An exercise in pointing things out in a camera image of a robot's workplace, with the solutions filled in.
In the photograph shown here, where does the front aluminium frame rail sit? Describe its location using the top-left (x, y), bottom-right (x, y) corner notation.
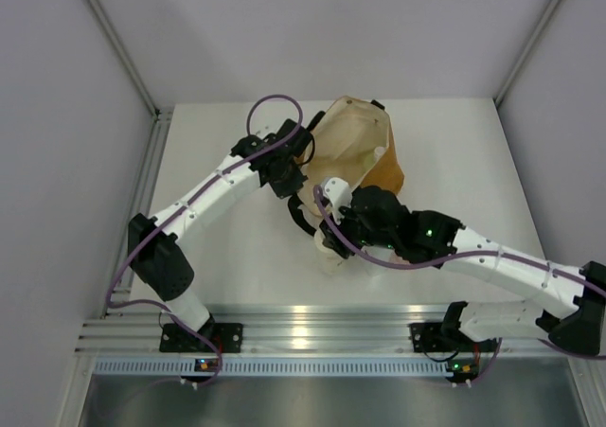
top-left (75, 303), bottom-right (591, 355)

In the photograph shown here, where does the aluminium frame rail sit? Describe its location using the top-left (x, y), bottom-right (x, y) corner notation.
top-left (75, 303), bottom-right (591, 355)
top-left (100, 106), bottom-right (175, 318)

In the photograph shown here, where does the cream round jar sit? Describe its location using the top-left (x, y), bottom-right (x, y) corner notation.
top-left (313, 231), bottom-right (346, 276)

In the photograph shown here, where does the tan canvas bag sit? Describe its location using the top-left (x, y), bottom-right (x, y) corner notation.
top-left (287, 96), bottom-right (405, 236)

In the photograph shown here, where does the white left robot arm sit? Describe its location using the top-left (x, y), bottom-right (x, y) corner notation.
top-left (128, 119), bottom-right (315, 351)

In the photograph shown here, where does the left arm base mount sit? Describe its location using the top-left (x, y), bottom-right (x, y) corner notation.
top-left (159, 321), bottom-right (244, 354)

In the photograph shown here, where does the white bottle black cap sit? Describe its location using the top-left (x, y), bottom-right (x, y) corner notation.
top-left (363, 247), bottom-right (394, 277)

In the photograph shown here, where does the slotted grey cable duct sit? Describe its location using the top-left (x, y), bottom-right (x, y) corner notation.
top-left (94, 357), bottom-right (472, 377)

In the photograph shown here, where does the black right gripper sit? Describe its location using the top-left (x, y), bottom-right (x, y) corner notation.
top-left (321, 199), bottom-right (399, 258)

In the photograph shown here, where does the right rear frame post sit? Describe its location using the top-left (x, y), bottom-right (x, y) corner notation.
top-left (492, 0), bottom-right (565, 109)

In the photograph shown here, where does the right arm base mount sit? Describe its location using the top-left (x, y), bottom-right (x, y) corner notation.
top-left (408, 322), bottom-right (498, 354)

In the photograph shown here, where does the frame post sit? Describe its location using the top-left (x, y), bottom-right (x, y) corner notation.
top-left (83, 0), bottom-right (159, 116)
top-left (492, 0), bottom-right (565, 109)

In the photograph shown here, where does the left rear frame post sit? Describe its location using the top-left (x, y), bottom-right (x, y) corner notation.
top-left (83, 0), bottom-right (159, 116)

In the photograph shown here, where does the left aluminium frame rail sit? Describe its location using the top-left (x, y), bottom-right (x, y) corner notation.
top-left (100, 106), bottom-right (175, 318)

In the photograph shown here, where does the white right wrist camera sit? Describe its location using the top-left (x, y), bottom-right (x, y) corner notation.
top-left (321, 177), bottom-right (352, 224)

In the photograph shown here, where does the small white bottle in bag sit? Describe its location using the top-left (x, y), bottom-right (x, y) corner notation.
top-left (373, 147), bottom-right (386, 161)

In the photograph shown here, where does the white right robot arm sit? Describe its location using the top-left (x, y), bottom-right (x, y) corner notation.
top-left (312, 178), bottom-right (605, 360)

